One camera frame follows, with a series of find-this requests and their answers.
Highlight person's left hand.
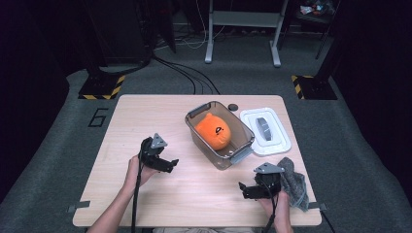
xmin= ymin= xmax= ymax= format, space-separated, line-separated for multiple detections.
xmin=124 ymin=154 xmax=159 ymax=192

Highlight thin black table cable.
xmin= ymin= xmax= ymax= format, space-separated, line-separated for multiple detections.
xmin=320 ymin=210 xmax=338 ymax=233

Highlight colourful clutter on shelf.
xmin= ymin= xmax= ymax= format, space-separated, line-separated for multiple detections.
xmin=299 ymin=0 xmax=336 ymax=17

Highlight white metal stand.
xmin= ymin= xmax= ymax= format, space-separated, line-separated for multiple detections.
xmin=204 ymin=0 xmax=290 ymax=68

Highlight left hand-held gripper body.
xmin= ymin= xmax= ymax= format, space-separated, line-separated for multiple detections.
xmin=139 ymin=133 xmax=169 ymax=168

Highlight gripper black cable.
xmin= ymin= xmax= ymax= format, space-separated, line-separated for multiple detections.
xmin=261 ymin=181 xmax=280 ymax=233
xmin=130 ymin=151 xmax=145 ymax=233

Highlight white floor cable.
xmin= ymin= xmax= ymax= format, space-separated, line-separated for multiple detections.
xmin=181 ymin=0 xmax=227 ymax=50

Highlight orange plush toy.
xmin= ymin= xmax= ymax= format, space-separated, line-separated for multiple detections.
xmin=193 ymin=112 xmax=232 ymax=151

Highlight translucent grey storage box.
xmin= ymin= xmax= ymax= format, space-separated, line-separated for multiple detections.
xmin=184 ymin=100 xmax=256 ymax=171

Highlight grey tape strip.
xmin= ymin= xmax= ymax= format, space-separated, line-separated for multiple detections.
xmin=67 ymin=200 xmax=91 ymax=214
xmin=307 ymin=201 xmax=328 ymax=212

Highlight black floor cables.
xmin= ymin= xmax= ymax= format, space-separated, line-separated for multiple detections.
xmin=152 ymin=54 xmax=222 ymax=95

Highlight grey fluffy towel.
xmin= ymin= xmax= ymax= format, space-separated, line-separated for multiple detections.
xmin=276 ymin=156 xmax=310 ymax=213

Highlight black metal stand post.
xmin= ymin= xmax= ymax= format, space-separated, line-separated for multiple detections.
xmin=315 ymin=0 xmax=344 ymax=82
xmin=82 ymin=0 xmax=108 ymax=81

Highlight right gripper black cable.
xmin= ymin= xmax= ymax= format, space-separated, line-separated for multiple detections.
xmin=261 ymin=181 xmax=280 ymax=233

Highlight person's right hand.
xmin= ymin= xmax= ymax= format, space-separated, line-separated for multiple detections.
xmin=257 ymin=189 xmax=291 ymax=227

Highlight white box lid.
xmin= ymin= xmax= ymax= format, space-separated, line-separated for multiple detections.
xmin=239 ymin=107 xmax=292 ymax=157

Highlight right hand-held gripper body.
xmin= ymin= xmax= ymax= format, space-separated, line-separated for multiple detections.
xmin=253 ymin=162 xmax=286 ymax=199

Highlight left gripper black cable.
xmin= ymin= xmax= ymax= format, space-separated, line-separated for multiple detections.
xmin=130 ymin=151 xmax=145 ymax=233

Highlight black yellow striped base plate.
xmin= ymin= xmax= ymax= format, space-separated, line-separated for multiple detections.
xmin=78 ymin=75 xmax=126 ymax=101
xmin=291 ymin=75 xmax=338 ymax=101

